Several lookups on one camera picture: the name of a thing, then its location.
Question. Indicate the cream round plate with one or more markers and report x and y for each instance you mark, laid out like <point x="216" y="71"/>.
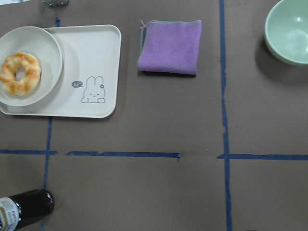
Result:
<point x="42" y="45"/>

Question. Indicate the mint green bowl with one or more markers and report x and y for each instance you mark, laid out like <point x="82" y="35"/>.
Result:
<point x="286" y="32"/>

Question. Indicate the cream rabbit tray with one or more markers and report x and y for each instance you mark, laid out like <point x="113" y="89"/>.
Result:
<point x="88" y="83"/>

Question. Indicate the dark tea bottle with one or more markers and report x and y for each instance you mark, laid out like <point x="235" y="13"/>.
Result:
<point x="25" y="209"/>

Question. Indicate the glazed ring donut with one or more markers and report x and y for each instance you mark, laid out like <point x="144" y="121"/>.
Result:
<point x="20" y="74"/>

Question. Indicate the purple folded cloth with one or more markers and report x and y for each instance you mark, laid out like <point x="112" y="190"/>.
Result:
<point x="170" y="47"/>

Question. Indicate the aluminium frame post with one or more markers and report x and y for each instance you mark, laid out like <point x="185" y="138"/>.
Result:
<point x="55" y="3"/>

